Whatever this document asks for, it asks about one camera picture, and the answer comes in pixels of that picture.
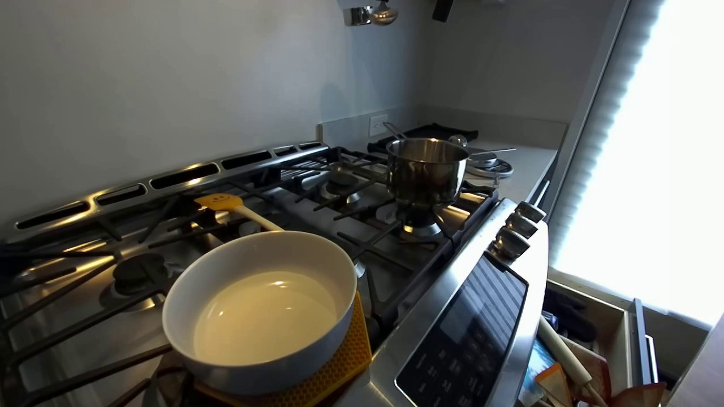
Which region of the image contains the silver ladle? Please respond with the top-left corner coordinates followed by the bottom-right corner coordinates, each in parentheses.
top-left (449, 134), bottom-right (517, 158)

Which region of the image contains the black oven mitt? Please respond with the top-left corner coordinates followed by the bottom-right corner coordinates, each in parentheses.
top-left (544, 288), bottom-right (598, 344)

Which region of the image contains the open drawer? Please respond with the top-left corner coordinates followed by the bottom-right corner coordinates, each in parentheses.
top-left (519, 276), bottom-right (661, 407)

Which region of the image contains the stainless steel gas stove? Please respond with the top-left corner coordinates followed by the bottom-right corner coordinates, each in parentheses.
top-left (0, 141), bottom-right (550, 407)

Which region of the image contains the glass pot lid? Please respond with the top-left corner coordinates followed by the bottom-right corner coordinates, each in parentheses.
top-left (464, 150), bottom-right (515, 180)

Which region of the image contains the white frying pan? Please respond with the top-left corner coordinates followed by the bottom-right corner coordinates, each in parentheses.
top-left (162, 230), bottom-right (359, 396)

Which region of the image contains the yellow spatula with wooden handle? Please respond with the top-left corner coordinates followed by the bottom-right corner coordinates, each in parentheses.
top-left (194, 193), bottom-right (285, 233)

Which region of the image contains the wooden rolling pin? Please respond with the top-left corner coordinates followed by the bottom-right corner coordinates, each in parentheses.
top-left (536, 315), bottom-right (610, 407)

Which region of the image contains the stove knob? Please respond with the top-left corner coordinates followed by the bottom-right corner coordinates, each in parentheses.
top-left (516, 201), bottom-right (548, 224)
top-left (504, 213), bottom-right (538, 239)
top-left (490, 226), bottom-right (531, 262)

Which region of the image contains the silver pot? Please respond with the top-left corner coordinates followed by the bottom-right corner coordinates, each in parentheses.
top-left (383, 121), bottom-right (471, 208)

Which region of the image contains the black mat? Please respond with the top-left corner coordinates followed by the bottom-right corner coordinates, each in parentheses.
top-left (367, 123), bottom-right (479, 157)

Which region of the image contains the window with blinds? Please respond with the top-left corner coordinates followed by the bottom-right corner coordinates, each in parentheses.
top-left (546, 0), bottom-right (724, 330)

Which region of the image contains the stove burner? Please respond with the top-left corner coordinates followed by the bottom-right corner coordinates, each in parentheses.
top-left (100, 252), bottom-right (171, 313)
top-left (320, 164), bottom-right (364, 205)
top-left (396, 206), bottom-right (449, 239)

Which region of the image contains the orange silicone trivet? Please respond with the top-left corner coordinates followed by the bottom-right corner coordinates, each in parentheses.
top-left (191, 291), bottom-right (373, 407)

